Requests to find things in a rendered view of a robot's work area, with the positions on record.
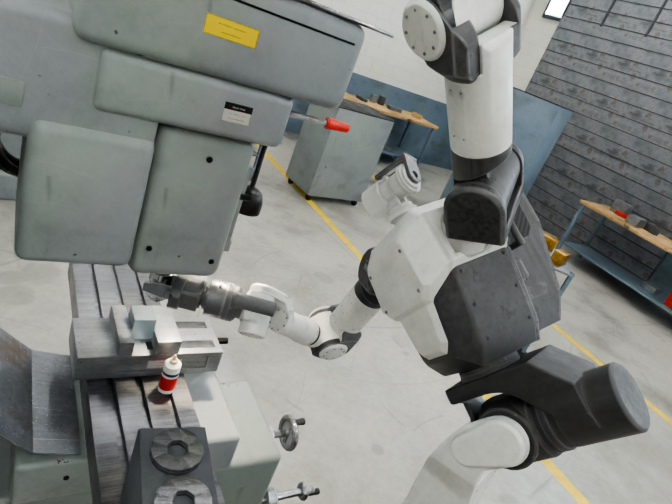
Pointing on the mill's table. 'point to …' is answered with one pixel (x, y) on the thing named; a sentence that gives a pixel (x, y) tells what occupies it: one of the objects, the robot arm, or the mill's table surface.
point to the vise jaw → (165, 332)
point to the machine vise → (136, 348)
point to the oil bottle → (169, 375)
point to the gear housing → (188, 99)
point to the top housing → (234, 41)
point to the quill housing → (189, 201)
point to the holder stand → (170, 468)
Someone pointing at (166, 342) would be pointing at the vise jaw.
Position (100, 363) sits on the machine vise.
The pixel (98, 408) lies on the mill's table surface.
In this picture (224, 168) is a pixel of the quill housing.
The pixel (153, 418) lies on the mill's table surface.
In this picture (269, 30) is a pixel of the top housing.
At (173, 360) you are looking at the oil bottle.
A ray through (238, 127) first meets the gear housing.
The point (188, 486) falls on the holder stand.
